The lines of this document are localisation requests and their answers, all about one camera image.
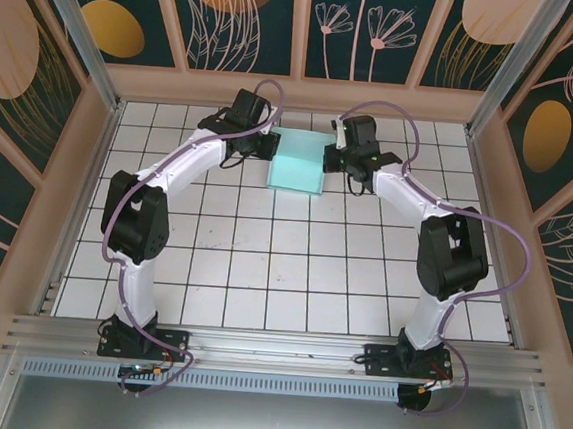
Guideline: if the long aluminium base rail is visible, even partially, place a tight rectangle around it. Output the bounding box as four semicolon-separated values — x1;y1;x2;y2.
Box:
1;303;551;399

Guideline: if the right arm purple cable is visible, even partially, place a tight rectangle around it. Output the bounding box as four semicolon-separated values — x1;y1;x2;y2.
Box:
312;96;547;427

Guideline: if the grey metal sheet panel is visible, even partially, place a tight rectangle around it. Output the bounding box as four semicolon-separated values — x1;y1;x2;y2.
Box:
0;342;573;429

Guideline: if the short aluminium side rail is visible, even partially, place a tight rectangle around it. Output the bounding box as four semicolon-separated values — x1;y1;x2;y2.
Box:
35;280;65;317
502;313;530;353

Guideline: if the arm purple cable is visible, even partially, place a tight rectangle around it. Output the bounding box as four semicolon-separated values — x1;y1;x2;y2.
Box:
312;96;547;427
88;66;287;407

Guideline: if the teal paper box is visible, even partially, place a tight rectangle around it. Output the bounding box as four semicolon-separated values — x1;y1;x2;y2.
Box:
264;126;336;199

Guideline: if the slotted grey cable duct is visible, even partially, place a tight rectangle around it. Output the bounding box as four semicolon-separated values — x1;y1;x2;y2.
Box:
20;350;402;407

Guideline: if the aluminium frame post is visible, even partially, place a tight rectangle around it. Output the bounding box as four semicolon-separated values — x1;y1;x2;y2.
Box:
17;0;135;114
465;0;573;146

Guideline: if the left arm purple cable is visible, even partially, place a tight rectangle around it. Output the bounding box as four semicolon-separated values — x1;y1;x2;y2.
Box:
88;66;287;407

